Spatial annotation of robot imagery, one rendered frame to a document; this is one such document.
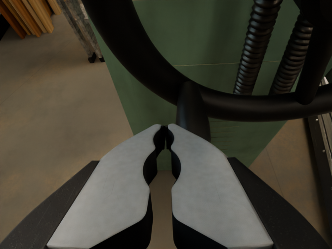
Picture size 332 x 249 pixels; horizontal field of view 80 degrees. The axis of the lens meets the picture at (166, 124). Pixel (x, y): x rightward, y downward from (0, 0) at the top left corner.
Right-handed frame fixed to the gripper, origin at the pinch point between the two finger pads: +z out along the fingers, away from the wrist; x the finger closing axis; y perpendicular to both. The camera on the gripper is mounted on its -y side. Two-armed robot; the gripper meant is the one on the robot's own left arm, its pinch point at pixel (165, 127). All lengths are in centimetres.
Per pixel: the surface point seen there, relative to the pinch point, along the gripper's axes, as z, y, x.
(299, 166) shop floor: 58, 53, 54
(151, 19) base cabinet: 23.7, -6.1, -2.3
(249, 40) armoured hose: 11.6, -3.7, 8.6
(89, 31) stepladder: 114, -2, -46
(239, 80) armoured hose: 13.8, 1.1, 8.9
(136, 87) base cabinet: 30.8, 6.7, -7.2
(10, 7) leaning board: 141, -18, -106
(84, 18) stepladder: 112, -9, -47
